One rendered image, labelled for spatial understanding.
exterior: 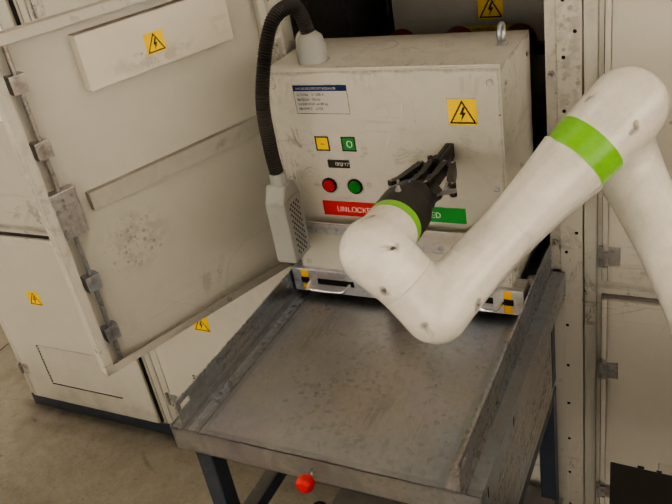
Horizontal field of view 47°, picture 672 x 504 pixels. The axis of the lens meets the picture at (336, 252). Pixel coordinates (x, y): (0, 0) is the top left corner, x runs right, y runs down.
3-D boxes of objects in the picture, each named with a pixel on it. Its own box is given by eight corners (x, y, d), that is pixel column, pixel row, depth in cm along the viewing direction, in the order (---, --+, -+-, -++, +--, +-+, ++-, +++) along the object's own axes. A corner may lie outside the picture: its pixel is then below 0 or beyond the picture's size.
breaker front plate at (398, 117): (510, 296, 158) (496, 69, 134) (303, 273, 179) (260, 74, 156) (511, 292, 159) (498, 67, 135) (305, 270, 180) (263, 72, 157)
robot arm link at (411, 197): (417, 196, 120) (363, 193, 124) (425, 260, 126) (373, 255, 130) (430, 179, 125) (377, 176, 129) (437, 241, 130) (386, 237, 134)
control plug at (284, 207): (297, 264, 164) (281, 191, 156) (277, 262, 166) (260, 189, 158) (313, 246, 170) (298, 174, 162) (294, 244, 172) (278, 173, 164)
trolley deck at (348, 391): (484, 522, 125) (482, 496, 122) (177, 447, 152) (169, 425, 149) (565, 293, 176) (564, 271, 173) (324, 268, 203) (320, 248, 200)
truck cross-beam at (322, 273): (524, 316, 159) (523, 292, 156) (295, 289, 182) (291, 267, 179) (530, 303, 162) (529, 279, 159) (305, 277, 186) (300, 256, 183)
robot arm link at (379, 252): (354, 224, 110) (313, 263, 117) (417, 284, 111) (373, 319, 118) (390, 181, 121) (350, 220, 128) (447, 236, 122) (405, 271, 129)
